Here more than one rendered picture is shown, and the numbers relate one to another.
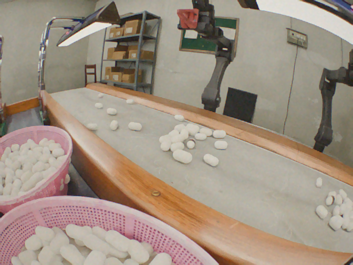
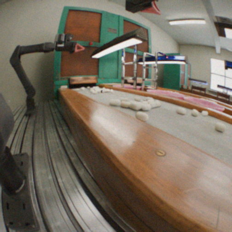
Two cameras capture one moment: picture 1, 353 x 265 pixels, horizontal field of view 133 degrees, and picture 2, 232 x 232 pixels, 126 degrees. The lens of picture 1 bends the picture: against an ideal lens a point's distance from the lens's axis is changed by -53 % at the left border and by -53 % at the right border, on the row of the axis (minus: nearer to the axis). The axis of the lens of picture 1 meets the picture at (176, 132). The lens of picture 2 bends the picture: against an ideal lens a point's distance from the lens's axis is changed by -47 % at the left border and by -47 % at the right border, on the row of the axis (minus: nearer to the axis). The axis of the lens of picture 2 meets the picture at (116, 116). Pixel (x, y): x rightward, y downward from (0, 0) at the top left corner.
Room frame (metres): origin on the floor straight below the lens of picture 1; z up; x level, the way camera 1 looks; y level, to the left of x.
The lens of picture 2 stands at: (0.73, 0.04, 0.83)
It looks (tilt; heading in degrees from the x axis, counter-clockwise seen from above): 19 degrees down; 204
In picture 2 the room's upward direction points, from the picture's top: 1 degrees clockwise
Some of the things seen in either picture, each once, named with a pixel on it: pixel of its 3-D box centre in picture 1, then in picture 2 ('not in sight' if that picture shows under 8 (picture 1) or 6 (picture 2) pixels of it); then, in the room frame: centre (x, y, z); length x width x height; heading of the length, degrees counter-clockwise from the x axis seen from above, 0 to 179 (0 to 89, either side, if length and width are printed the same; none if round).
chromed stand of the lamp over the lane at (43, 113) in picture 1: (56, 69); not in sight; (0.53, 0.54, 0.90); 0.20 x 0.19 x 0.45; 57
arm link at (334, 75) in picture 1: (336, 82); (31, 53); (0.47, -0.67, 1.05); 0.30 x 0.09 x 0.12; 152
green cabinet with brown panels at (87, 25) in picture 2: not in sight; (104, 46); (-0.61, -0.77, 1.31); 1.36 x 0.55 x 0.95; 147
